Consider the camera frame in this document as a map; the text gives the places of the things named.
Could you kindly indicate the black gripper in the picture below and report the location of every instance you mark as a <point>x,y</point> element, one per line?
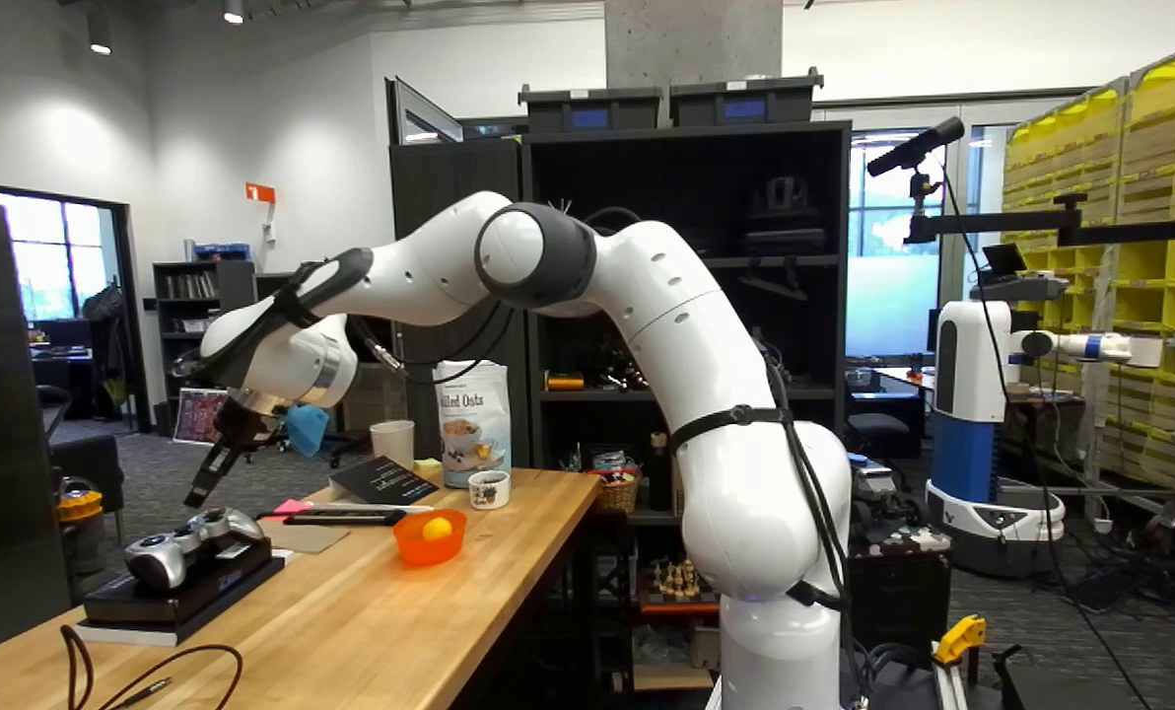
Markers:
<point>238,432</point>

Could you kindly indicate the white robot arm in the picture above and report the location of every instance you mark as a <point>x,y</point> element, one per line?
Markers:
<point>766,499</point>

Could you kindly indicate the silver gamepad controller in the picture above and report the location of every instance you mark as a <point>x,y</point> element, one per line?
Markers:
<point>163,557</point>

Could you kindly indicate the black gamepad box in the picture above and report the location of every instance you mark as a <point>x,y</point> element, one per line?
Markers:
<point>132,607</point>

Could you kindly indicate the black notebook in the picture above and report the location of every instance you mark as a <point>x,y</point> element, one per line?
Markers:
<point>384,483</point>

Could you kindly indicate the orange bowl with yellow ball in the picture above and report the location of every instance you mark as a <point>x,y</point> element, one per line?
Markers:
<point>428,539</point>

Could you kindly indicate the white milk carton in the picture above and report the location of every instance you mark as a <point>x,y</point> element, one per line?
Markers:
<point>473,423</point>

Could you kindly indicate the small white cup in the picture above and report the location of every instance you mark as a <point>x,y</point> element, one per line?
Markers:
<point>489,491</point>

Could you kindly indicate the black shelving unit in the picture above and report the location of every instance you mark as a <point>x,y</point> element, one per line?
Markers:
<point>706,265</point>

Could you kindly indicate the blue white mobile robot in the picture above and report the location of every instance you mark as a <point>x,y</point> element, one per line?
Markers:
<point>974,344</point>

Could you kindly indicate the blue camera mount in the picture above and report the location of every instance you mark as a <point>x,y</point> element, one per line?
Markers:
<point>306,432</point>

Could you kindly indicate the pink handled tool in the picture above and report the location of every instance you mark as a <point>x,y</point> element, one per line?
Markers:
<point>335,514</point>

